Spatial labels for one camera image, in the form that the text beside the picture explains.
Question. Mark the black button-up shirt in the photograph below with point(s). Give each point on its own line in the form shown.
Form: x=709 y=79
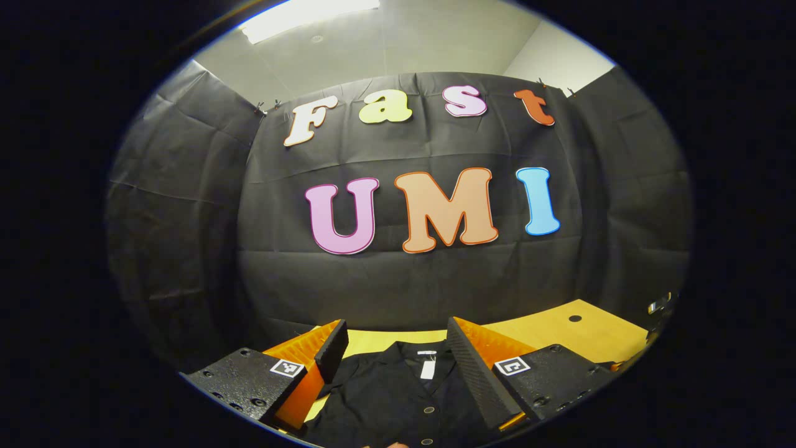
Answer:
x=385 y=398

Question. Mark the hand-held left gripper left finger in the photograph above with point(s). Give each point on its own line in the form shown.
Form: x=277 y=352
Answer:
x=333 y=350

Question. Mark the black backdrop cloth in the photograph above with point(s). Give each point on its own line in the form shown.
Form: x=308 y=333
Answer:
x=398 y=286

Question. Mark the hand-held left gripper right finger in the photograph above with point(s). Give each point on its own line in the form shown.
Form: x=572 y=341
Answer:
x=472 y=373

